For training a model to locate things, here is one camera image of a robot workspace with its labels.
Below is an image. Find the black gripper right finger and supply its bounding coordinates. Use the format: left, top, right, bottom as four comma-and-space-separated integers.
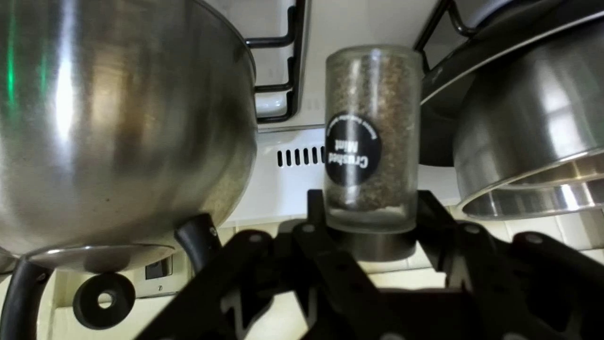
415, 191, 604, 340

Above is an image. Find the steel pot on stove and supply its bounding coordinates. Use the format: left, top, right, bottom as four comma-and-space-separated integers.
453, 23, 604, 219

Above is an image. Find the white gas stove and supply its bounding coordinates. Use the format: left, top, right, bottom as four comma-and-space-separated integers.
0, 0, 604, 340

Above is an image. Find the steel kettle black handle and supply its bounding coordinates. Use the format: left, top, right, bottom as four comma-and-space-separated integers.
0, 0, 257, 340

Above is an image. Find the front left burner grate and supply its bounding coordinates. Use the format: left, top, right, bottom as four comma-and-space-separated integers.
240, 0, 310, 125

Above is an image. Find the rear stove burner grate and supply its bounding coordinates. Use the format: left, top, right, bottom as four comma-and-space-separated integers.
413, 0, 481, 64

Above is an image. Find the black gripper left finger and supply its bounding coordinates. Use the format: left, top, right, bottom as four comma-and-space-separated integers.
136, 189, 377, 340

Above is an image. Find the crushed mint glass jar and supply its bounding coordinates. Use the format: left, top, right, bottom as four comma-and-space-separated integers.
325, 46, 421, 261

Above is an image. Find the black frying pan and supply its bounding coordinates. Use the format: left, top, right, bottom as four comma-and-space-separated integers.
419, 0, 604, 166

